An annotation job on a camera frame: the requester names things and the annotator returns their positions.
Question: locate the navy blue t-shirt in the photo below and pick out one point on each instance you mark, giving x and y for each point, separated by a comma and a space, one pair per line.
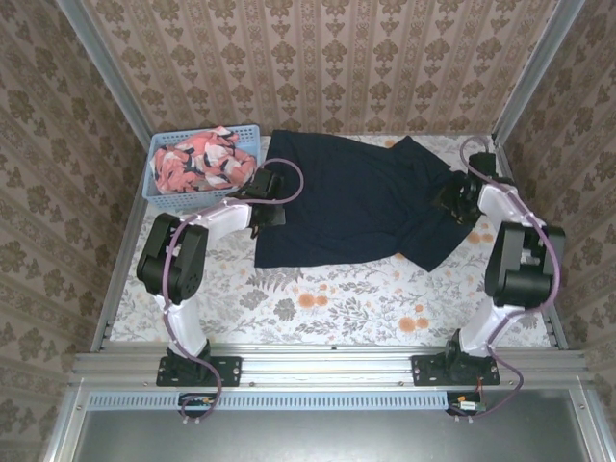
346, 202

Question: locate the aluminium frame post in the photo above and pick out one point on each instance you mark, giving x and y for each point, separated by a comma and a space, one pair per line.
103, 67
539, 67

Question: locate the pink patterned shorts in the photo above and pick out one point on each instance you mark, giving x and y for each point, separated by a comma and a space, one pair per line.
202, 161

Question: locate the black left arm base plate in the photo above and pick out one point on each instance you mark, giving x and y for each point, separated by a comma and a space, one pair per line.
231, 370

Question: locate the floral tablecloth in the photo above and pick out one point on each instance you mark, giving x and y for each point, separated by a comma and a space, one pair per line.
337, 308

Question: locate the aluminium mounting rail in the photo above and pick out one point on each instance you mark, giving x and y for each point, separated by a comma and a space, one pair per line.
327, 361

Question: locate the small circuit board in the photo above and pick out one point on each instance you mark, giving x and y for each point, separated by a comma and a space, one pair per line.
197, 402
467, 404

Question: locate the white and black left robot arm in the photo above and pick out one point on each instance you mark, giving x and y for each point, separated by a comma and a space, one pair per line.
173, 260

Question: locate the grey metal panel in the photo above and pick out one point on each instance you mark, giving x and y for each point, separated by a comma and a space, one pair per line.
313, 435

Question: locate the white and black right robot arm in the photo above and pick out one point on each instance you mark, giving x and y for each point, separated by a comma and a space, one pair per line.
524, 269

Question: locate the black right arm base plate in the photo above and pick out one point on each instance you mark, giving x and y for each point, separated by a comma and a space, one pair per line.
426, 370

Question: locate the light blue plastic basket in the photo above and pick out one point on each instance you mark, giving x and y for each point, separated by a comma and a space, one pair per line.
202, 199

